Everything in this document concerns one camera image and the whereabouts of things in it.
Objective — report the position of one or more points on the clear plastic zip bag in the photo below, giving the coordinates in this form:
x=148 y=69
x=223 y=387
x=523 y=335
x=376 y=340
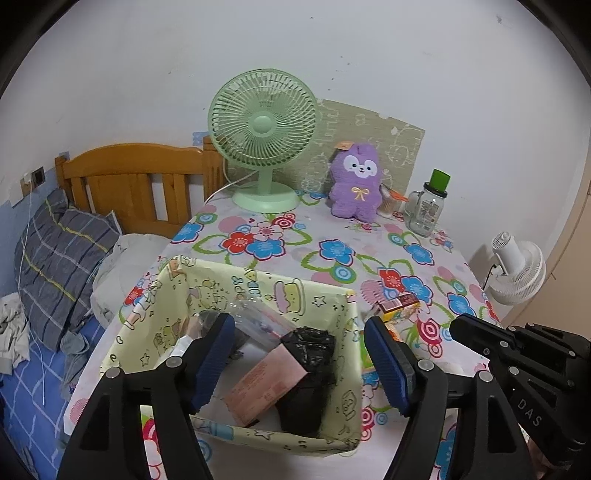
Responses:
x=263 y=323

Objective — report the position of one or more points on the black plastic-wrapped packet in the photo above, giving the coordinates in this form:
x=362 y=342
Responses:
x=304 y=378

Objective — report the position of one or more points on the white wall socket plate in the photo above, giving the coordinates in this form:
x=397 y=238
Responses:
x=16 y=194

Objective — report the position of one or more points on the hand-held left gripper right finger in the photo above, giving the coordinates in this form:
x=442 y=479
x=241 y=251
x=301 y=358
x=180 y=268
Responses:
x=388 y=364

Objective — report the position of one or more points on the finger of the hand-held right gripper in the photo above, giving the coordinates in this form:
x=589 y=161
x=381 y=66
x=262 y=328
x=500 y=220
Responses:
x=545 y=341
x=480 y=339

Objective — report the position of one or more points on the green desk fan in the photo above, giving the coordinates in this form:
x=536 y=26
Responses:
x=263 y=124

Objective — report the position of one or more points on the cartoon print tissue pack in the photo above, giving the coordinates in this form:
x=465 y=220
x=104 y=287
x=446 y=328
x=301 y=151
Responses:
x=397 y=323

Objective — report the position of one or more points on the white crumpled quilt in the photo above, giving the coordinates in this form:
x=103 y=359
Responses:
x=124 y=263

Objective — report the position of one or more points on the toothpick jar orange lid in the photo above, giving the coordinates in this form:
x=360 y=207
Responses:
x=390 y=205

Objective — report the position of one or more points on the black wall socket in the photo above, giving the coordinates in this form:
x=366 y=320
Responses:
x=38 y=176

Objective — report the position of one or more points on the glass bottle green lid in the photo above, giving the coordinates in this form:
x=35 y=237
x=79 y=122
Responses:
x=425 y=212

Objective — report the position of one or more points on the blue checked bed sheet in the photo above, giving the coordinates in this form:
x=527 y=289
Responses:
x=27 y=415

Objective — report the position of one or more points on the grey shorts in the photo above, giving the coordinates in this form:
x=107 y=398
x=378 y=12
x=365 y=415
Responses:
x=76 y=355

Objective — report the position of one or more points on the crumpled grey white clothes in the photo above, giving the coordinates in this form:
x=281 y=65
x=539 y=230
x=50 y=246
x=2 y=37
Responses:
x=11 y=332

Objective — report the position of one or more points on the white fan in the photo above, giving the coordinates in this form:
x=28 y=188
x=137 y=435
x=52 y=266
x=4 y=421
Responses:
x=521 y=277

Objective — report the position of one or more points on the yellow fabric storage box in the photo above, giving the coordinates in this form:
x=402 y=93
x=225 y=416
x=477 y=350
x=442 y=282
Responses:
x=295 y=295

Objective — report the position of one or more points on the beige patterned wall board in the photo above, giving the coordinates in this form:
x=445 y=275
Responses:
x=397 y=143

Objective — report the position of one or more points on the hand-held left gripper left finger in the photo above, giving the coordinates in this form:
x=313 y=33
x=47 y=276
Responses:
x=214 y=360

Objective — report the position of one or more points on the wooden bed headboard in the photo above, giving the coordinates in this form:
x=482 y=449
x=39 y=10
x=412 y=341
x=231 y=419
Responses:
x=120 y=184

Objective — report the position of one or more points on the purple plush toy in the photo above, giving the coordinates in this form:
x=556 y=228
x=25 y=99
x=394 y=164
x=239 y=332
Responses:
x=355 y=189

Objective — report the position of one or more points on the grey plaid pillow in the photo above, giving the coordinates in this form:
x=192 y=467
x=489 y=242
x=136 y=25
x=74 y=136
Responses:
x=60 y=263

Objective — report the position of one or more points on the pink box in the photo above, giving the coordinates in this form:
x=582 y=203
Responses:
x=263 y=383

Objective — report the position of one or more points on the beige wooden door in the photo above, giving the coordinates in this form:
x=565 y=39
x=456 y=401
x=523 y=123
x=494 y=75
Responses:
x=568 y=258

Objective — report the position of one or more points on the small red box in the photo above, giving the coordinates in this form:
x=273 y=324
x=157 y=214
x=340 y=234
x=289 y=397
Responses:
x=399 y=301

